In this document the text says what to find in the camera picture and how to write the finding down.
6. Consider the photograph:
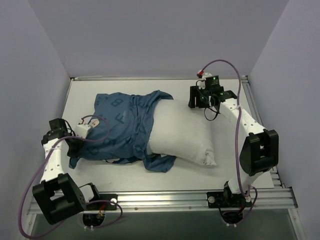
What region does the white pillow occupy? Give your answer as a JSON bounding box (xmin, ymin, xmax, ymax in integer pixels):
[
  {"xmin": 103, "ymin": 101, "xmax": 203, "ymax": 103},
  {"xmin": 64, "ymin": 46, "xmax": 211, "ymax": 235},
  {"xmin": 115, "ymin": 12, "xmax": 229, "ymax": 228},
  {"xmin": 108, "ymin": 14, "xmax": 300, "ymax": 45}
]
[{"xmin": 147, "ymin": 99, "xmax": 217, "ymax": 167}]

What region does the blue cartoon print pillowcase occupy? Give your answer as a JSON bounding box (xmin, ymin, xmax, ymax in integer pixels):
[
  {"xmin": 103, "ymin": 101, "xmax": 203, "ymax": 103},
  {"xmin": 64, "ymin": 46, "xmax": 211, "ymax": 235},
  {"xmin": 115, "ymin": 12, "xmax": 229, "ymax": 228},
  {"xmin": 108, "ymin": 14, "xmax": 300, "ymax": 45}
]
[{"xmin": 69, "ymin": 90, "xmax": 176, "ymax": 173}]

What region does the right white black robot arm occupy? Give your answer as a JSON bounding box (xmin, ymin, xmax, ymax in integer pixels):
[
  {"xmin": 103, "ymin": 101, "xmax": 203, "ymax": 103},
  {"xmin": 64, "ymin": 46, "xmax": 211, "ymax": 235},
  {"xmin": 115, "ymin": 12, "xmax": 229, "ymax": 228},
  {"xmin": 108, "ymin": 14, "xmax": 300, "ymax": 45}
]
[{"xmin": 188, "ymin": 72, "xmax": 279, "ymax": 207}]

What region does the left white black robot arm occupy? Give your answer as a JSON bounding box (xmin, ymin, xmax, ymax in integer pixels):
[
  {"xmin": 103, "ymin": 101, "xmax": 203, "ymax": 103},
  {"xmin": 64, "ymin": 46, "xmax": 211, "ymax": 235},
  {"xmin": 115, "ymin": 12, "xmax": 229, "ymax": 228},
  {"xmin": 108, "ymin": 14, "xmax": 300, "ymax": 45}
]
[{"xmin": 32, "ymin": 118, "xmax": 101, "ymax": 225}]

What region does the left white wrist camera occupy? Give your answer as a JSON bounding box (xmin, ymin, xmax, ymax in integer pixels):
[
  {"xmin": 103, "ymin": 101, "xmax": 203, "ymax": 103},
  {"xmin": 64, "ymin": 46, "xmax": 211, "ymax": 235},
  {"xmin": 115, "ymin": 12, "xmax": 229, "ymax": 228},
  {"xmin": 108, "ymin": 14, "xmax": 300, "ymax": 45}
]
[{"xmin": 74, "ymin": 119, "xmax": 93, "ymax": 139}]

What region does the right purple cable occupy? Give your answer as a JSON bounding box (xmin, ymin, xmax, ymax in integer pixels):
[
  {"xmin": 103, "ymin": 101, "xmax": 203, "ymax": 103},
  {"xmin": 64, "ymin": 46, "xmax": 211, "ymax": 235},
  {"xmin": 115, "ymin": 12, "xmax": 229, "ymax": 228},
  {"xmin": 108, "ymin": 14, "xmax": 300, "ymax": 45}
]
[{"xmin": 197, "ymin": 59, "xmax": 258, "ymax": 223}]

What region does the purple cable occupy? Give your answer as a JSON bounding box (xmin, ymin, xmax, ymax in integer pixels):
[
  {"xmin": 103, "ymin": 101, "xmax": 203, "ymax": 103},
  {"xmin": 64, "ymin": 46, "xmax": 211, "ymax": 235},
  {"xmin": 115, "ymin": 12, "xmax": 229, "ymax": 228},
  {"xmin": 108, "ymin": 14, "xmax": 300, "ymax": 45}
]
[
  {"xmin": 197, "ymin": 59, "xmax": 258, "ymax": 223},
  {"xmin": 18, "ymin": 114, "xmax": 123, "ymax": 238}
]

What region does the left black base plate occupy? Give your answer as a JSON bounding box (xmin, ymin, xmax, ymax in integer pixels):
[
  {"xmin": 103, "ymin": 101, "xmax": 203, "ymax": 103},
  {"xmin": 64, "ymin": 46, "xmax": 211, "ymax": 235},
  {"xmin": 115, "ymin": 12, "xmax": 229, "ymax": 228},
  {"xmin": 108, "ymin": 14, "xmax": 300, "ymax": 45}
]
[{"xmin": 86, "ymin": 193, "xmax": 118, "ymax": 211}]

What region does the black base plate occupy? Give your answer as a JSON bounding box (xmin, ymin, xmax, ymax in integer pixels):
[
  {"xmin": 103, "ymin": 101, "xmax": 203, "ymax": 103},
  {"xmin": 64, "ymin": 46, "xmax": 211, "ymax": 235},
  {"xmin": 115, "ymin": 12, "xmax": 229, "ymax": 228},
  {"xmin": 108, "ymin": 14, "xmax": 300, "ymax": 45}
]
[
  {"xmin": 86, "ymin": 193, "xmax": 118, "ymax": 211},
  {"xmin": 206, "ymin": 191, "xmax": 252, "ymax": 209}
]

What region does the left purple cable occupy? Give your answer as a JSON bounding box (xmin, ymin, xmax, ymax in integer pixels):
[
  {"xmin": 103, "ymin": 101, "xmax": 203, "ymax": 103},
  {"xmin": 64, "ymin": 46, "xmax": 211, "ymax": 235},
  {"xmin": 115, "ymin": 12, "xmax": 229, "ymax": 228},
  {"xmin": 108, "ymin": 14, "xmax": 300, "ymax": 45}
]
[{"xmin": 18, "ymin": 114, "xmax": 123, "ymax": 238}]

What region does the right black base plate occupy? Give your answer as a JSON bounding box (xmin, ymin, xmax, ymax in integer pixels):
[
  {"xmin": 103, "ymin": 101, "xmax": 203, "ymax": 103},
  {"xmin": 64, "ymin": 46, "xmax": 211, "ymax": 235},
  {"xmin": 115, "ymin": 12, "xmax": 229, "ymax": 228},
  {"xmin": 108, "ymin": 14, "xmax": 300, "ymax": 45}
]
[{"xmin": 206, "ymin": 191, "xmax": 252, "ymax": 209}]

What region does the aluminium front rail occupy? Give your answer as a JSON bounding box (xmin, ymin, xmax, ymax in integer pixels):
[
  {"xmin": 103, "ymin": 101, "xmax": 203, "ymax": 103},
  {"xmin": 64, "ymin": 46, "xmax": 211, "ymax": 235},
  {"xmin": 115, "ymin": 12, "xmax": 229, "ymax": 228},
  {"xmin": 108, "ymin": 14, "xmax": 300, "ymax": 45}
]
[{"xmin": 26, "ymin": 188, "xmax": 299, "ymax": 215}]

